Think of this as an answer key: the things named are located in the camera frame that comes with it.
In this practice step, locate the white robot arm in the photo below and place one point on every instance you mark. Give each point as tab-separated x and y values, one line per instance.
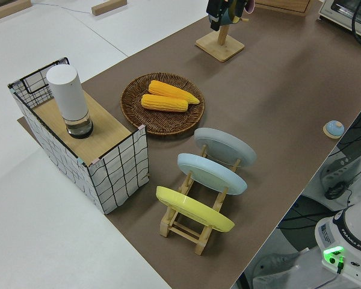
349	234

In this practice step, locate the round wicker basket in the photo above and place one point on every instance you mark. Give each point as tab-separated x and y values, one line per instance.
162	120

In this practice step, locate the light blue plate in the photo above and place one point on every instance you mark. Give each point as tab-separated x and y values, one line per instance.
210	174

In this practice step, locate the yellow corn cob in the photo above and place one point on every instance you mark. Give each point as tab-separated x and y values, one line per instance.
164	103
171	90

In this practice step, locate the gray plate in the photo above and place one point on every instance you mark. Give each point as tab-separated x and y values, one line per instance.
225	146

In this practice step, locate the yellow plate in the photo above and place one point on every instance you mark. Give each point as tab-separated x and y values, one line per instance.
192	209

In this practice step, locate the wooden plate rack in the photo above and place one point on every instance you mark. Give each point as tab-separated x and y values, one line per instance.
165	228

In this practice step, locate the wooden mug tree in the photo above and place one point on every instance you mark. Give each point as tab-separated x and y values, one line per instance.
219	48

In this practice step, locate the brown table mat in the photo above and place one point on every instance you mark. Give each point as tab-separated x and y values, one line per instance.
273	90

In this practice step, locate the white cylinder bottle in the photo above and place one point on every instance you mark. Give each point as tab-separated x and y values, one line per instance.
67	93

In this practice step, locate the dark blue mug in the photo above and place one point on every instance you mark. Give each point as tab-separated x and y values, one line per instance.
227	18

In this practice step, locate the blue call bell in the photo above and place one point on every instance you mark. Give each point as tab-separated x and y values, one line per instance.
334	128

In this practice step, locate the pink mug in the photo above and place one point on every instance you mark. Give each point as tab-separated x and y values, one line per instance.
250	6

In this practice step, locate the short wooden block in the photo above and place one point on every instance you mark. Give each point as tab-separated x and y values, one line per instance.
108	6

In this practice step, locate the wooden cabinet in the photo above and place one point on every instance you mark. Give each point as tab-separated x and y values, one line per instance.
285	2

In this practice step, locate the beige toaster oven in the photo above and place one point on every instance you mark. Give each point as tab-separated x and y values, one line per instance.
337	12

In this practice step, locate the long wooden block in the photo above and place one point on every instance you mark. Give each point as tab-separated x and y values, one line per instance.
9	9

